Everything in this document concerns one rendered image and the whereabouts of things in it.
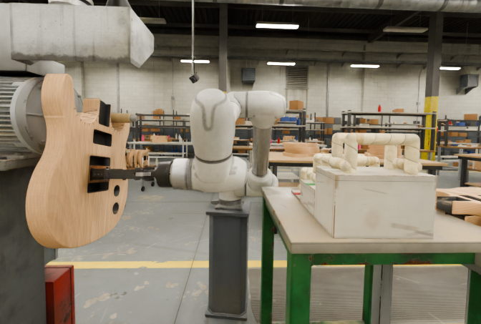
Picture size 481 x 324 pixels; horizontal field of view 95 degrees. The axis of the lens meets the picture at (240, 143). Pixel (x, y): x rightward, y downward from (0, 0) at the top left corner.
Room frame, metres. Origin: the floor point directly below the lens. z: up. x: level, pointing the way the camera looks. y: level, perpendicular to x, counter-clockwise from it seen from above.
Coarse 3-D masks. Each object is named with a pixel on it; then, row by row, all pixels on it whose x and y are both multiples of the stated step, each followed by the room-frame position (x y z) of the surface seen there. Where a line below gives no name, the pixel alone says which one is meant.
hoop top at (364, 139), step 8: (352, 136) 0.58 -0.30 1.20; (360, 136) 0.58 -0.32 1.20; (368, 136) 0.59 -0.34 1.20; (376, 136) 0.59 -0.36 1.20; (384, 136) 0.59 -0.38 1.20; (392, 136) 0.59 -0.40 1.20; (400, 136) 0.59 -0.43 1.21; (408, 136) 0.59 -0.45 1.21; (416, 136) 0.59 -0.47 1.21; (368, 144) 0.60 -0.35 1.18; (376, 144) 0.59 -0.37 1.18; (384, 144) 0.59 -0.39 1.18; (392, 144) 0.59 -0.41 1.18; (400, 144) 0.59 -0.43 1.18; (408, 144) 0.59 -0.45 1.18
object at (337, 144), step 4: (332, 140) 0.68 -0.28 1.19; (336, 140) 0.67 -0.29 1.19; (340, 140) 0.66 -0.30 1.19; (332, 144) 0.68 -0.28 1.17; (336, 144) 0.67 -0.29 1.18; (340, 144) 0.66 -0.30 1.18; (332, 148) 0.68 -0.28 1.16; (336, 148) 0.67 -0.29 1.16; (340, 148) 0.66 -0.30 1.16; (332, 152) 0.68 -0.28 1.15; (336, 152) 0.67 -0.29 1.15; (340, 152) 0.66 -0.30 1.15; (332, 156) 0.68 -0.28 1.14; (336, 156) 0.67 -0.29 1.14; (340, 156) 0.66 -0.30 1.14; (332, 168) 0.67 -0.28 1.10
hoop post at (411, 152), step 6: (414, 144) 0.59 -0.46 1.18; (408, 150) 0.59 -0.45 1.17; (414, 150) 0.59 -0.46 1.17; (408, 156) 0.59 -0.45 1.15; (414, 156) 0.59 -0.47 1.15; (408, 162) 0.59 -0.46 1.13; (414, 162) 0.59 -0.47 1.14; (408, 168) 0.59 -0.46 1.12; (414, 168) 0.59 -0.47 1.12; (408, 174) 0.59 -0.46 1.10; (414, 174) 0.59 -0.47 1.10
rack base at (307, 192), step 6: (306, 180) 0.86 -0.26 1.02; (306, 186) 0.80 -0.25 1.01; (312, 186) 0.77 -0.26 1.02; (306, 192) 0.80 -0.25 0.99; (312, 192) 0.74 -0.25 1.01; (306, 198) 0.80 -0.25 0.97; (312, 198) 0.74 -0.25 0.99; (306, 204) 0.80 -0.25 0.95; (312, 204) 0.74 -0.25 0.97; (312, 210) 0.73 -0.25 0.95
